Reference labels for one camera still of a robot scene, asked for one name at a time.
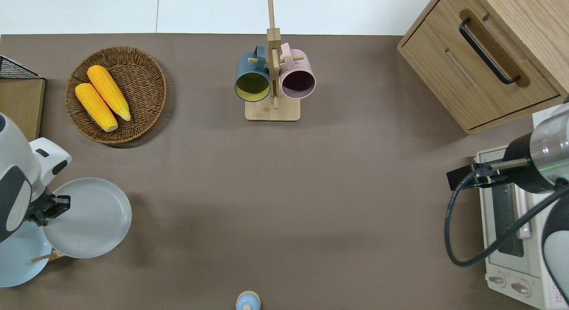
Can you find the gray plate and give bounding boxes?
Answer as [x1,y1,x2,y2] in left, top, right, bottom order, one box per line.
[41,177,132,259]

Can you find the wooden cabinet box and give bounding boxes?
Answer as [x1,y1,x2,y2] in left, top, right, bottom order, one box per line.
[397,0,569,135]

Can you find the wooden plate rack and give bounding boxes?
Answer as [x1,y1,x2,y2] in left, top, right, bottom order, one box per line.
[29,251,67,264]

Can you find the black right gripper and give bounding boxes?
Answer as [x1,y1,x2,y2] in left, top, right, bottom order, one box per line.
[447,162,511,191]

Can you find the small blue bell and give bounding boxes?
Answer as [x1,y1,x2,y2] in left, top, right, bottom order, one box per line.
[236,291,261,310]

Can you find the white toaster oven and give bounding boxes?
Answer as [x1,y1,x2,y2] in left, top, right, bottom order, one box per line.
[475,145,569,310]

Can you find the light blue plate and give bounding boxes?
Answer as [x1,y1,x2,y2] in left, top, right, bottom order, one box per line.
[0,220,54,288]

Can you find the wooden mug rack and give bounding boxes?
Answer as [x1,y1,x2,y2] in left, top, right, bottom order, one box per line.
[245,0,301,122]

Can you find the wire and wood shelf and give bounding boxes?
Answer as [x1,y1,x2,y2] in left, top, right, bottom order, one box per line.
[0,56,46,142]

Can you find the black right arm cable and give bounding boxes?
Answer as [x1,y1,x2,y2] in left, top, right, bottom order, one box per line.
[445,170,569,268]

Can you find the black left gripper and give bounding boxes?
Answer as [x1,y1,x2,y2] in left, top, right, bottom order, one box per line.
[26,195,71,227]

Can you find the dark blue mug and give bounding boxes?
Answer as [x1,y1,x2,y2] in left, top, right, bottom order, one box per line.
[235,45,271,102]

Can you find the black cabinet handle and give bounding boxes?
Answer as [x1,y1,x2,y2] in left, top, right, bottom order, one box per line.
[459,18,521,85]

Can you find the brown wicker basket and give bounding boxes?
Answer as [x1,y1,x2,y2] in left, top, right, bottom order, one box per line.
[65,46,168,145]

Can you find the pink mug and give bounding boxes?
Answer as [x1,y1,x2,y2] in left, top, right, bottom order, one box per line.
[279,42,317,100]

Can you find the yellow corn cob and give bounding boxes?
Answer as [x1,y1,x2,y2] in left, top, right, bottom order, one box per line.
[87,65,131,121]
[75,83,119,133]

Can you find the brown table mat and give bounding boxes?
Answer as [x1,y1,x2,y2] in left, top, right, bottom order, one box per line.
[0,33,569,310]

